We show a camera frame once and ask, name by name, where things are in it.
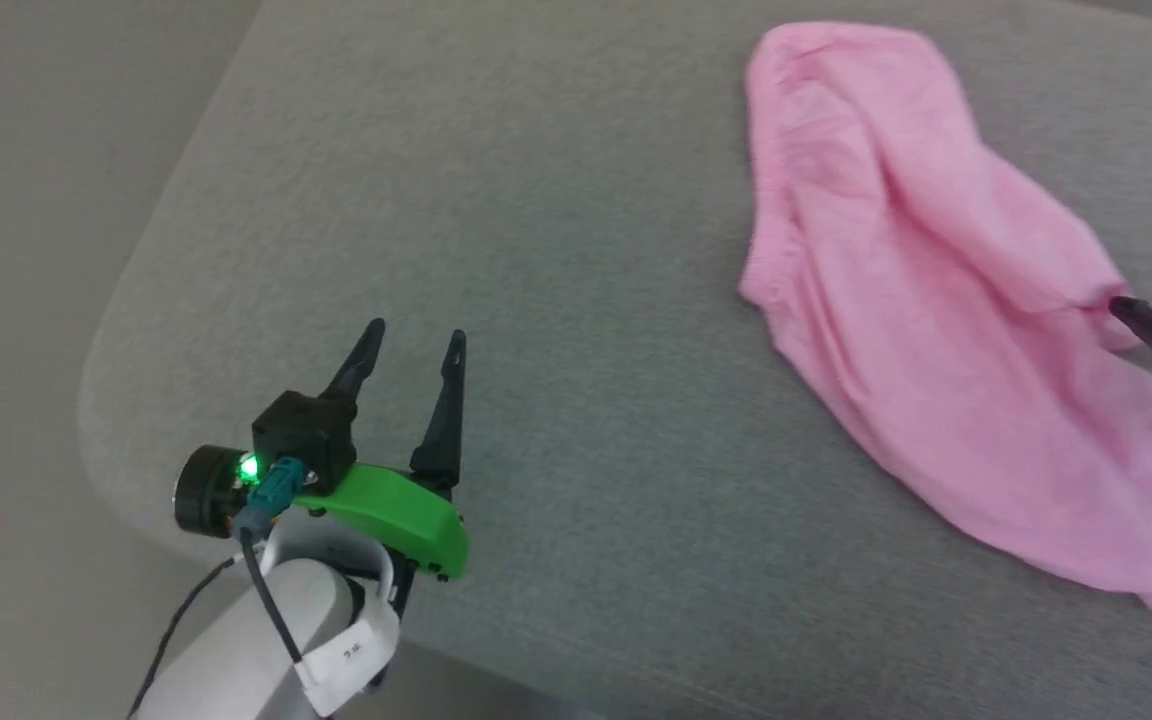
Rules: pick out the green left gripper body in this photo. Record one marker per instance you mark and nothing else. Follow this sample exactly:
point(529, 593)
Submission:
point(396, 505)

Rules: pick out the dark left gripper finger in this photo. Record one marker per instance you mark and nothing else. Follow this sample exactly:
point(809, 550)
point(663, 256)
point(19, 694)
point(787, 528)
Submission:
point(441, 440)
point(351, 380)

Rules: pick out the pink garment with white label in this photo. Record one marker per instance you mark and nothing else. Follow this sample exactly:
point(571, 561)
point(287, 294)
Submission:
point(936, 300)

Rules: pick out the grey fabric sofa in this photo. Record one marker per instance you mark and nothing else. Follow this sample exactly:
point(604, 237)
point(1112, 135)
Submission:
point(586, 250)

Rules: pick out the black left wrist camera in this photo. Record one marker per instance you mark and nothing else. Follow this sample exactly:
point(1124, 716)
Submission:
point(301, 435)

